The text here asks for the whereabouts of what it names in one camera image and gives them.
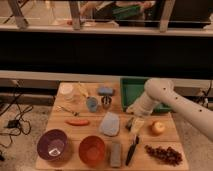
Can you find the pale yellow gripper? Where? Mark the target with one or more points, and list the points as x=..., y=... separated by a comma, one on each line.
x=137, y=124

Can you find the light blue towel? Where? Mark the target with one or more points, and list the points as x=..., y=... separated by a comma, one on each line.
x=110, y=124

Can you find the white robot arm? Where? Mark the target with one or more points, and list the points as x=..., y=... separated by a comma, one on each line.
x=161, y=90

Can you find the red bowl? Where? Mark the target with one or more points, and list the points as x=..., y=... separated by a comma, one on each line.
x=92, y=150

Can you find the purple bowl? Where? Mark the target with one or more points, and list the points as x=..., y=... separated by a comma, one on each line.
x=52, y=144

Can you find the black binder clip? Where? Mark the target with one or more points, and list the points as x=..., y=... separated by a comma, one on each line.
x=129, y=124

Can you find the yellow apple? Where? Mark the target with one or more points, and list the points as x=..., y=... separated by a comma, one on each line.
x=158, y=127

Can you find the grey sharpening block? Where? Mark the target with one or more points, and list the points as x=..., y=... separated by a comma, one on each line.
x=115, y=154

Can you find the green plastic tray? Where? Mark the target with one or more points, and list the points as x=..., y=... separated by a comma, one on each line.
x=130, y=89

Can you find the small metal cup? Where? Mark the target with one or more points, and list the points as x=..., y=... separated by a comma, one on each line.
x=106, y=101

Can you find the dark red grapes bunch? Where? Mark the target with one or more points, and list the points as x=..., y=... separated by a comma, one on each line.
x=168, y=156

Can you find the blue sponge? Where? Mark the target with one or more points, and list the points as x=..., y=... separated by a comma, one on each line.
x=105, y=91

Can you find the blue cup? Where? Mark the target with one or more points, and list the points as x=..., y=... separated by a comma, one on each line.
x=92, y=104

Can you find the wooden cutting board table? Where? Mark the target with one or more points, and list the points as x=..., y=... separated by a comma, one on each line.
x=140, y=161

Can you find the orange carrot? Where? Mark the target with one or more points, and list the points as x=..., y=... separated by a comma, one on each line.
x=77, y=122

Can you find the clear plastic jar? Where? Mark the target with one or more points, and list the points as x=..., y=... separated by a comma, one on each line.
x=67, y=90

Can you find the person behind window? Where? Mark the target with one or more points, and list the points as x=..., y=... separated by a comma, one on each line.
x=124, y=13

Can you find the black handled knife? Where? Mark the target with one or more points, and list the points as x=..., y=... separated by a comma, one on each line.
x=132, y=149

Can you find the wooden handled brush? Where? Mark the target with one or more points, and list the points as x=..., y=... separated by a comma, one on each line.
x=83, y=90

